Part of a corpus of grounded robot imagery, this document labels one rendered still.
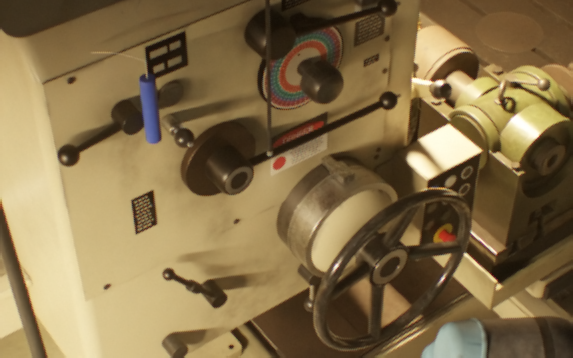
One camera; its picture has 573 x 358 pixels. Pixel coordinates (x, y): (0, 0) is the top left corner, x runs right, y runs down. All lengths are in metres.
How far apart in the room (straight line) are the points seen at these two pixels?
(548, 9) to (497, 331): 1.92
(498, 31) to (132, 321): 1.56
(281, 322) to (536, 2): 1.23
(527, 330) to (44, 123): 0.77
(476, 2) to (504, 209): 0.97
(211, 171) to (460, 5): 1.58
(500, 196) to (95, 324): 0.98
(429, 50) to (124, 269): 1.01
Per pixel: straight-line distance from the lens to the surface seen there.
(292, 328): 2.86
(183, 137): 1.74
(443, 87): 2.17
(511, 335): 1.52
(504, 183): 2.47
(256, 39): 1.75
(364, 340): 2.15
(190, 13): 1.72
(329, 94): 1.85
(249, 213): 2.06
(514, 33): 3.21
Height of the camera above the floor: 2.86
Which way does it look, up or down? 43 degrees down
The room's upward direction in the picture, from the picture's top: straight up
